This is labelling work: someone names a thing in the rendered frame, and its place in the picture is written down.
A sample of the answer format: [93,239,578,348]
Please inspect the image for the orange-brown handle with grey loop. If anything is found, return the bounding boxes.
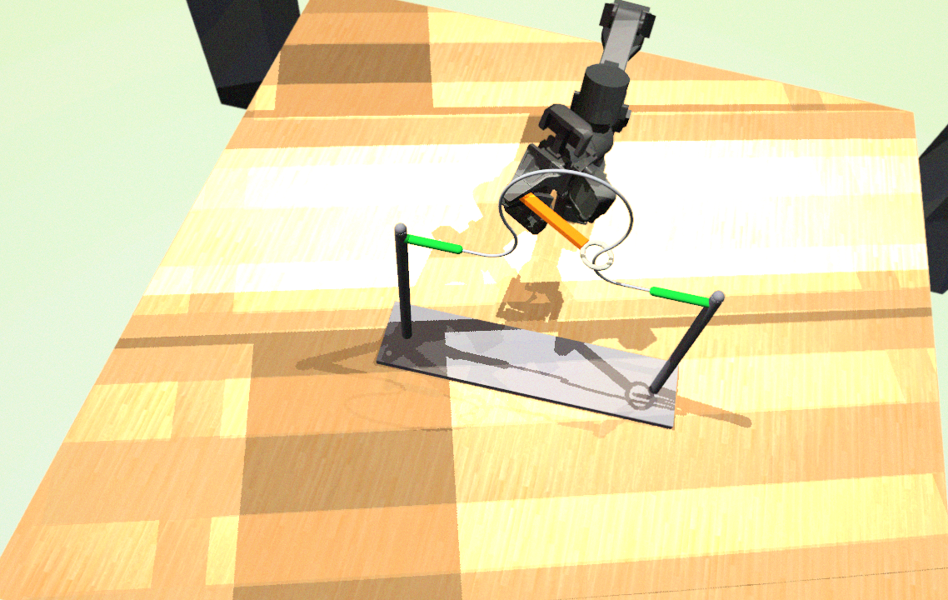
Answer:
[519,193,614,271]

